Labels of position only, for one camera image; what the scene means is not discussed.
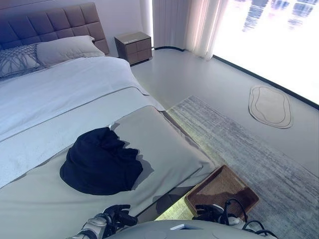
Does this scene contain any brown tufted headboard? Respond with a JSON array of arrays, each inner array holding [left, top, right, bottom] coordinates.
[[0, 2, 110, 56]]

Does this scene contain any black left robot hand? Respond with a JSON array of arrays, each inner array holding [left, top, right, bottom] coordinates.
[[103, 204, 138, 229]]

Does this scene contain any white duvet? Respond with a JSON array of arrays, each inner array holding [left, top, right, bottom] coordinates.
[[0, 56, 166, 143]]

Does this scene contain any brown wicker basket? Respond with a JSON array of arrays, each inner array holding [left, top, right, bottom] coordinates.
[[184, 164, 260, 222]]

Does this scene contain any beige oval floor mat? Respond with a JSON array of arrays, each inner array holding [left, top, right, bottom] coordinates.
[[248, 85, 294, 129]]

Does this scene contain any bright window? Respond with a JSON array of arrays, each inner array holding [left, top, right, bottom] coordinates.
[[213, 0, 319, 110]]

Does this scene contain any grey robot torso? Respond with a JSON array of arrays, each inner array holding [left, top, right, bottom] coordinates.
[[107, 219, 280, 239]]

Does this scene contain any grey striped rug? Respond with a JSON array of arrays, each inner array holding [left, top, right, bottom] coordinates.
[[154, 96, 319, 239]]

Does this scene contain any white sheer curtain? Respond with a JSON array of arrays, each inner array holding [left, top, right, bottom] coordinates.
[[152, 0, 229, 62]]

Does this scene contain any brown wooden nightstand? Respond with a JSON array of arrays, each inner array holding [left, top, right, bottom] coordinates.
[[114, 31, 153, 66]]

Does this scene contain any grey patterned cushion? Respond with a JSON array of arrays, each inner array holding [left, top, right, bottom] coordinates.
[[0, 43, 41, 78]]

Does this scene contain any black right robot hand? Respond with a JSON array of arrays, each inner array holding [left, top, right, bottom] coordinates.
[[194, 203, 225, 222]]

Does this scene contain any beige pillow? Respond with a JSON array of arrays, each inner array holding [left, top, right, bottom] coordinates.
[[36, 35, 106, 68]]

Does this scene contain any black garment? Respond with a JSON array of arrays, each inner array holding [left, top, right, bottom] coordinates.
[[59, 126, 144, 196]]

